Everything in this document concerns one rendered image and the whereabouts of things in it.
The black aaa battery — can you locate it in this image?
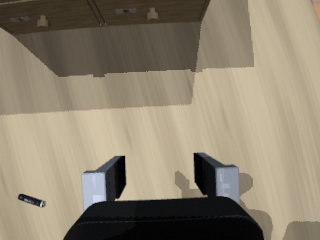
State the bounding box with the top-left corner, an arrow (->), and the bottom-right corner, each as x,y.
18,194 -> 45,207

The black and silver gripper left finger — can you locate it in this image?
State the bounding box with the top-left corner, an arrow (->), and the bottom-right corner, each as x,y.
81,156 -> 126,212

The wooden drawer labelled b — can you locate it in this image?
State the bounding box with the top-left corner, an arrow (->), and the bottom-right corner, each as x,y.
94,0 -> 206,26

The wooden drawer labelled s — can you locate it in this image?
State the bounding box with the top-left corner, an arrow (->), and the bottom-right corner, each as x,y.
0,0 -> 100,33

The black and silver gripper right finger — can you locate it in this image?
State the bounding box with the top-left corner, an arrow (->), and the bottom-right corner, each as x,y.
194,152 -> 240,205

